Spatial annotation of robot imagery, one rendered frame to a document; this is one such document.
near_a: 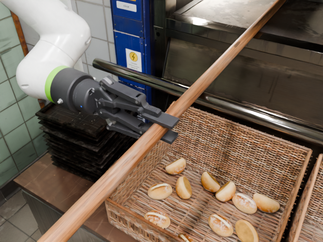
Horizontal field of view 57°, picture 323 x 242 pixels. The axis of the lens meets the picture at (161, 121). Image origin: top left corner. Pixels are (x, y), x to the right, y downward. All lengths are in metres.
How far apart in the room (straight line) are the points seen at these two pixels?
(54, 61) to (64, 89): 0.10
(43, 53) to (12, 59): 1.08
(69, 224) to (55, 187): 0.89
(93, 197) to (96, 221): 0.73
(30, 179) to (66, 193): 0.19
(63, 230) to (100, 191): 0.08
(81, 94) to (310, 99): 0.73
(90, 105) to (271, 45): 0.61
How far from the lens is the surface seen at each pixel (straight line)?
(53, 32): 0.78
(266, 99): 1.10
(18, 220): 2.05
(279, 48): 1.02
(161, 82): 0.77
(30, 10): 0.77
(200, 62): 1.15
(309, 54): 1.01
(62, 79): 0.69
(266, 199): 1.21
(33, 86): 0.75
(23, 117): 2.00
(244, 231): 1.13
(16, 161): 2.10
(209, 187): 1.22
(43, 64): 0.75
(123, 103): 0.61
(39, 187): 1.37
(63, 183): 1.35
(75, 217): 0.46
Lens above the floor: 1.58
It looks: 40 degrees down
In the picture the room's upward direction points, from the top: straight up
